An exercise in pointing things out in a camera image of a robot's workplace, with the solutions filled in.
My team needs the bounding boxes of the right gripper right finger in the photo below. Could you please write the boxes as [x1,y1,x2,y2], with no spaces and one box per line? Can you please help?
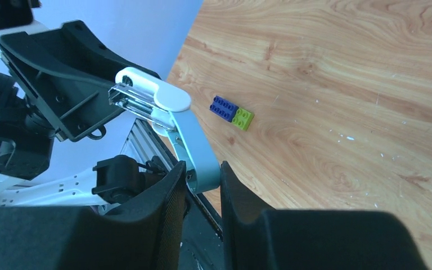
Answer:
[220,162,426,269]

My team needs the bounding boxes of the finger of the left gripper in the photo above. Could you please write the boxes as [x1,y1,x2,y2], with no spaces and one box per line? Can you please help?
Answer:
[0,20,161,143]

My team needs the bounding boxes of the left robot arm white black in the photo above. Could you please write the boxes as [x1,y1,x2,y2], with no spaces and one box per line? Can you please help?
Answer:
[0,1,168,207]

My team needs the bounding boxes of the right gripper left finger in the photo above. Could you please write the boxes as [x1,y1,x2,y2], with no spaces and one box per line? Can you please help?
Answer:
[0,161,186,269]

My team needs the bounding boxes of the purple green toy brick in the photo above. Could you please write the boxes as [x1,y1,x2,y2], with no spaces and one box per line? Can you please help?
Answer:
[209,96,254,131]

